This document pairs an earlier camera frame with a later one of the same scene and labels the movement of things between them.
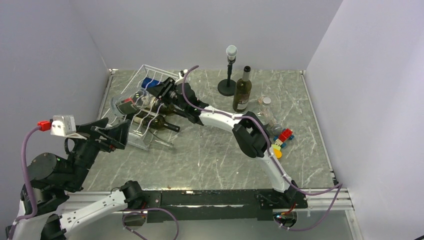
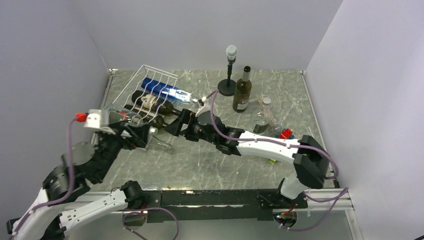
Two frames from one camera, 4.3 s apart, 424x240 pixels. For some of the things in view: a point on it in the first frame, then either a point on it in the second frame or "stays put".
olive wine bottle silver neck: [242, 91] stays put
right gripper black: [162, 90] → [188, 117]
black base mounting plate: [216, 205] stays put
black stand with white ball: [227, 87] stays put
